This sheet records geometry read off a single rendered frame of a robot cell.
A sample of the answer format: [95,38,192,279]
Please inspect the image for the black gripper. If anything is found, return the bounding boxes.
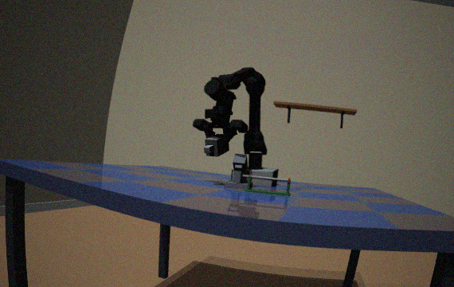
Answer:
[192,104,249,151]

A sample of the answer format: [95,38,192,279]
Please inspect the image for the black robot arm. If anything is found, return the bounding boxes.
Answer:
[204,67,267,170]

